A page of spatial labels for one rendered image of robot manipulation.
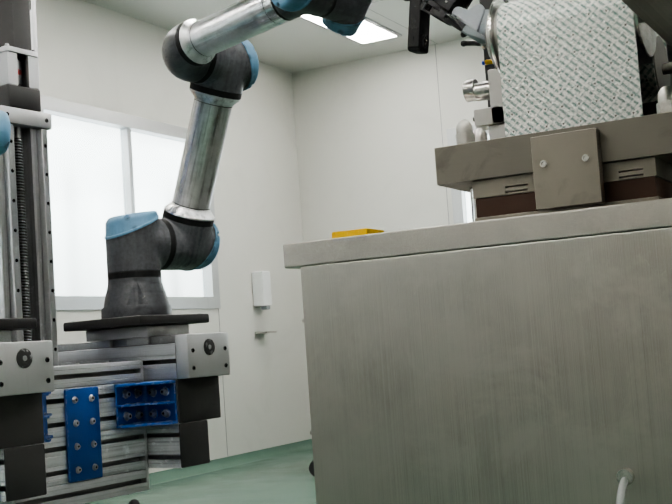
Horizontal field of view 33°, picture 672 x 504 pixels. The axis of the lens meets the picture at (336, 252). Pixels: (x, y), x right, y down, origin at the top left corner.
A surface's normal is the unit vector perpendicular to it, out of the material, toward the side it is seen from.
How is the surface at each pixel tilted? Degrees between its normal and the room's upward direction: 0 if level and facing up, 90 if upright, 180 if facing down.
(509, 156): 90
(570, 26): 90
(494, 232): 90
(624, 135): 90
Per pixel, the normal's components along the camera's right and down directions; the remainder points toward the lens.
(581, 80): -0.47, -0.04
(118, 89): 0.88, -0.10
